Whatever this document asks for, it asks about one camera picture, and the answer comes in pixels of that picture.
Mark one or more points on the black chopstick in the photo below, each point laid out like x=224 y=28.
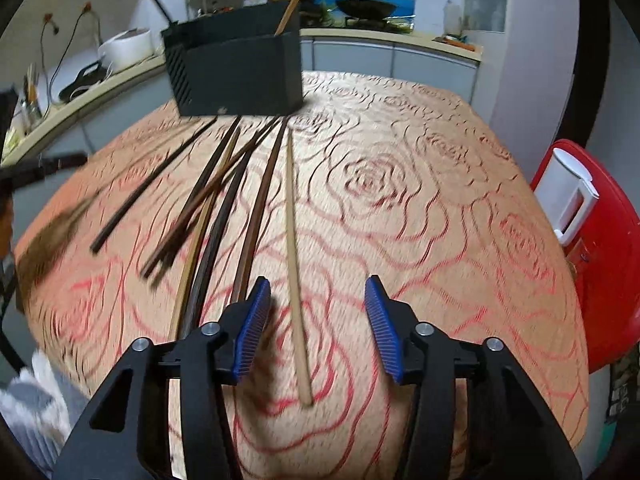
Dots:
x=215 y=255
x=159 y=4

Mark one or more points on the black utensil holder box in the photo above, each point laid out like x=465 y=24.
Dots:
x=240 y=75

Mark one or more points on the black wok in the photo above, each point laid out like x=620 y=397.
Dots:
x=365 y=9

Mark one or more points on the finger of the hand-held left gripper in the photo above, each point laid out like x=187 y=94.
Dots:
x=45 y=166

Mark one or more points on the dark brown chopstick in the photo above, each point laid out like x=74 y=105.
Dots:
x=150 y=189
x=212 y=170

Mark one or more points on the beige kitchen countertop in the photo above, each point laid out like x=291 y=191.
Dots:
x=400 y=37

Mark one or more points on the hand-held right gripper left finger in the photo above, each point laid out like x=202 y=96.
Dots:
x=252 y=325

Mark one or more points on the clear plastic bottle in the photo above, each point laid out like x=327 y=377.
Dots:
x=452 y=17

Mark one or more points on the white rice cooker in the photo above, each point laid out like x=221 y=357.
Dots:
x=125 y=50

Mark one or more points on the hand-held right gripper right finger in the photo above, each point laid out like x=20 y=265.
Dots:
x=382 y=330

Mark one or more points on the light bamboo chopstick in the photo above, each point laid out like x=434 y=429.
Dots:
x=296 y=260

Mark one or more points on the white electric kettle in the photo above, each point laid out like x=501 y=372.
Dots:
x=562 y=190

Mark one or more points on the grey base cabinets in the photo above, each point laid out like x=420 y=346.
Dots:
x=350 y=57

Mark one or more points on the red plastic chair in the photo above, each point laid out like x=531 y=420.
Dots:
x=610 y=270

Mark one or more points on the grey white cloth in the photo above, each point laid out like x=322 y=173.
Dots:
x=35 y=410

